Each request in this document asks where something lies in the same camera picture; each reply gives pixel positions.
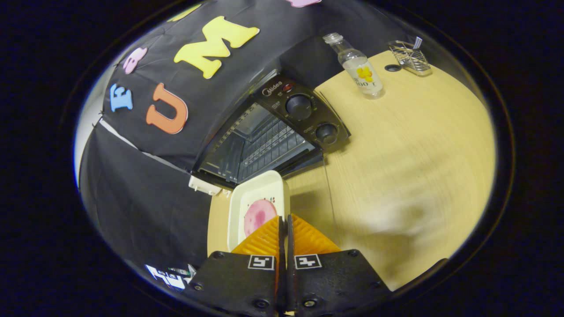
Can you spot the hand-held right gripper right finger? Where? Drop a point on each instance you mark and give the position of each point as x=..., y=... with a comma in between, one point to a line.
x=335, y=277

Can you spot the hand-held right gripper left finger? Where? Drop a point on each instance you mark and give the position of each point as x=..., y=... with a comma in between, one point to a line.
x=238, y=281

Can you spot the pink ham slice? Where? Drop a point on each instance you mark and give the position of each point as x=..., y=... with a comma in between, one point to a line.
x=257, y=215

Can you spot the white square plate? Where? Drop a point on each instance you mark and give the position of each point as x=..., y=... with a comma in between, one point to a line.
x=260, y=187

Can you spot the black electric oven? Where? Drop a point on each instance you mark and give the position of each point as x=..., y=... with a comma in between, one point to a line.
x=273, y=94

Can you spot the black oven knob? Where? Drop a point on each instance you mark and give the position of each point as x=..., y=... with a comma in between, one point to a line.
x=299, y=107
x=327, y=133

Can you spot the white blue printed object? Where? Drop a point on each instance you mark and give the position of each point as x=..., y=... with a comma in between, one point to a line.
x=169, y=277

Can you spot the black backdrop cloth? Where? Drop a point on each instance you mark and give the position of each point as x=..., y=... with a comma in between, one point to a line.
x=145, y=198

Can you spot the clear glass bottle yellow label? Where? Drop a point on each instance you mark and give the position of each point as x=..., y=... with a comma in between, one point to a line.
x=359, y=66

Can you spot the black round table grommet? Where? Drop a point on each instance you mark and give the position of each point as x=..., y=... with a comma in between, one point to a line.
x=393, y=68

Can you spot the silver utensil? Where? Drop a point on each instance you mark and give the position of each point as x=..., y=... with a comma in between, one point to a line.
x=417, y=42

